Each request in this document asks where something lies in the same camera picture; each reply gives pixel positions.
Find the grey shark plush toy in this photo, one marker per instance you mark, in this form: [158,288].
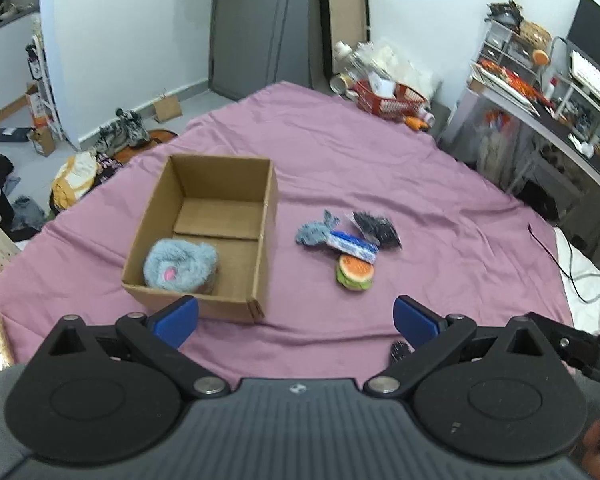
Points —
[312,232]

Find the small black fuzzy item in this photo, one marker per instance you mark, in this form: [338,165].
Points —
[399,352]

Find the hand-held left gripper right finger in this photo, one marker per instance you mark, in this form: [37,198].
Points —
[415,317]

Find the clear plastic jar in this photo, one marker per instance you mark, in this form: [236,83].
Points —
[350,62]

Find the brown cardboard box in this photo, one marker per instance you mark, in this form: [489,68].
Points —
[220,216]

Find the white kitchen cabinet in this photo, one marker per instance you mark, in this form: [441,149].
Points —
[0,65]

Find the tape roll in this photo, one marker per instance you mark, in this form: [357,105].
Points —
[341,84]

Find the small drawer organiser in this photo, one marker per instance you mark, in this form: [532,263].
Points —
[502,42]

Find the purple bedsheet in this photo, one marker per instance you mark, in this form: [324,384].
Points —
[380,175]

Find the orange ball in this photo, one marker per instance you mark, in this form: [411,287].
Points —
[541,57]

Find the small brown carton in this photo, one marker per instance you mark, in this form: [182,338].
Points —
[43,142]

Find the white bedding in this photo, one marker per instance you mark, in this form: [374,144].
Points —
[587,290]

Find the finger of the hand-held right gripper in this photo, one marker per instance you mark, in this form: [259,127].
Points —
[580,345]

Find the wicker basket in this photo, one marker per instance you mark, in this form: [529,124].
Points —
[535,35]

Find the yellow white bag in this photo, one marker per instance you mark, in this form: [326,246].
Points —
[75,177]

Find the black flat packet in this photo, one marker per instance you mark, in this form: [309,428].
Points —
[5,135]

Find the white keyboard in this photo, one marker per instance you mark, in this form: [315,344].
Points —
[595,80]

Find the black monitor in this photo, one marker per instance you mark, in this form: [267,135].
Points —
[597,25]

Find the black framed board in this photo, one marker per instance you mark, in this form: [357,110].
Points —
[345,5]

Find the blue white packet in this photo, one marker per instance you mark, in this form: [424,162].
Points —
[352,246]

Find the brown paper bag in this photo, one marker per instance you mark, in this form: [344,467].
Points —
[167,108]

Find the white frame desk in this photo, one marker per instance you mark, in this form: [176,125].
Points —
[545,127]

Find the orange white bottle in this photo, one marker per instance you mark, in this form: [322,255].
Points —
[420,121]

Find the plastic bag under desk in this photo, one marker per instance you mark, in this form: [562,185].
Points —
[495,132]

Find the black bag under desk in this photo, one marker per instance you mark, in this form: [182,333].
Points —
[540,199]

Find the grey door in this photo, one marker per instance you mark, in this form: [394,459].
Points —
[260,25]

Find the black model figure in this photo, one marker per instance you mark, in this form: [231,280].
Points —
[505,11]

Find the grey sneaker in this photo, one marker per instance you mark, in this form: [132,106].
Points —
[111,136]
[134,127]

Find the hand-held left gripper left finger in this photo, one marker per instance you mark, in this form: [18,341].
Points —
[175,317]

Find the burger plush toy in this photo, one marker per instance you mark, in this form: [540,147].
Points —
[355,272]

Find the grey fluffy plush toy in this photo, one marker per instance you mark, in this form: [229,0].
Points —
[180,260]

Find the printed cardboard carton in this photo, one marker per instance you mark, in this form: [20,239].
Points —
[39,110]

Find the white storage rack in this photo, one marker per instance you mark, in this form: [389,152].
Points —
[45,85]

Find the red plastic basket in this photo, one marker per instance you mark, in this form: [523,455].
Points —
[385,105]

